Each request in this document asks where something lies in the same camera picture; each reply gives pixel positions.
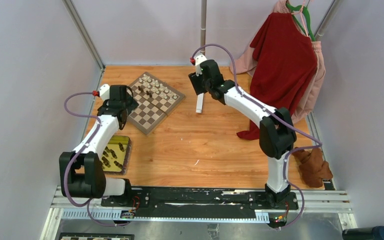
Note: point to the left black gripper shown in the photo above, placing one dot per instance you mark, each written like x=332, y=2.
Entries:
x=130, y=105

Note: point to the red shirt on hanger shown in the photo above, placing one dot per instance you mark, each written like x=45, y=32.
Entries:
x=283, y=69

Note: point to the brown crumpled cloth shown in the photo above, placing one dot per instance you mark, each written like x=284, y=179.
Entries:
x=312, y=167

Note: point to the wooden folding chess board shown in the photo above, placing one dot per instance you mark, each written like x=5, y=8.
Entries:
x=156, y=101

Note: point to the gold metal tray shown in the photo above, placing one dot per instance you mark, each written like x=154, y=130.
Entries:
x=116, y=155

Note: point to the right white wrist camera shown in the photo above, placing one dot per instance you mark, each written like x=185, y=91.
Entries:
x=197, y=61

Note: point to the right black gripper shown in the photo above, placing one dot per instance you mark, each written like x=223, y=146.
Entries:
x=195, y=81

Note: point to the green clothes hanger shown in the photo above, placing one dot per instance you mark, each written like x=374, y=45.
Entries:
x=302, y=18

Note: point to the aluminium rail frame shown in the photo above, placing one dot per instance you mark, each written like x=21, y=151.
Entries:
x=322, y=215

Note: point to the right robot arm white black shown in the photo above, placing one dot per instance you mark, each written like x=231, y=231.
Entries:
x=275, y=128

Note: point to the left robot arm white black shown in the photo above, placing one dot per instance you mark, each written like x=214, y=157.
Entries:
x=81, y=175

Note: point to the grey metal stand pole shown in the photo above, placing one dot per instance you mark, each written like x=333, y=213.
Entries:
x=203, y=24

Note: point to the dark blue bottle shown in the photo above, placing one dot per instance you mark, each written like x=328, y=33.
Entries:
x=367, y=233

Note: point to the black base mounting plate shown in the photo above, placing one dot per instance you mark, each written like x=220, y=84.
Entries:
x=199, y=203

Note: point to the white stand base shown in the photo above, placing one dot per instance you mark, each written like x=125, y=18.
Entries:
x=199, y=103

